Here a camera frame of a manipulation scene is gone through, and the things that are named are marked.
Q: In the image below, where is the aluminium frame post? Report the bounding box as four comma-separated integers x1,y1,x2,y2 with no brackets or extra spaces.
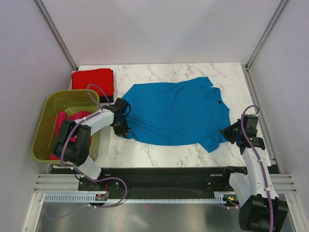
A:
244,0,289,71
33,0,78,71

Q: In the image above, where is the left aluminium frame post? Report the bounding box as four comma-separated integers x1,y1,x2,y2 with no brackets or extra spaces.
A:
33,0,78,71

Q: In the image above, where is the folded black t shirt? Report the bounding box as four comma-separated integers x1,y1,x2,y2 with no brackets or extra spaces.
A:
99,94,114,103

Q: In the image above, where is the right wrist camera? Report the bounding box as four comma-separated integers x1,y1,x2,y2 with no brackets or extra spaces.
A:
242,114,258,137

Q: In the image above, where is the right aluminium frame post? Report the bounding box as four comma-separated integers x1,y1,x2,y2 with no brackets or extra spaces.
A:
244,0,289,71

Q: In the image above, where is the folded red t shirt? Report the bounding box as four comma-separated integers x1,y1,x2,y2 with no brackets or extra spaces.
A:
71,68,114,97

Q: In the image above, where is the olive green plastic bin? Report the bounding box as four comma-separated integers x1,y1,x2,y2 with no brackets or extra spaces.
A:
32,89,99,166

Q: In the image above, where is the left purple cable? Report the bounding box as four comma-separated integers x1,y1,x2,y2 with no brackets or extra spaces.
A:
43,84,128,220

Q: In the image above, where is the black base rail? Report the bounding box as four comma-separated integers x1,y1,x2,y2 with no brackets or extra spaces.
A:
78,166,247,198

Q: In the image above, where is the white slotted cable duct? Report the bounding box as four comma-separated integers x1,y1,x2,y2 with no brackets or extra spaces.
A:
43,192,238,204

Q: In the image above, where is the blue t shirt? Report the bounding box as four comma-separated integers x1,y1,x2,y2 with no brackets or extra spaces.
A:
123,77,230,152

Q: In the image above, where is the pink t shirt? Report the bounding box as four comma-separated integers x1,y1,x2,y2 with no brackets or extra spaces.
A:
49,110,92,160

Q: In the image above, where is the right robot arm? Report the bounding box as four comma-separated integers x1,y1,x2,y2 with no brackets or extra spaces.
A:
221,114,288,232

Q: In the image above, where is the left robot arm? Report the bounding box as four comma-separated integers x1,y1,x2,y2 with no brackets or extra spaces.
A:
52,98,131,190

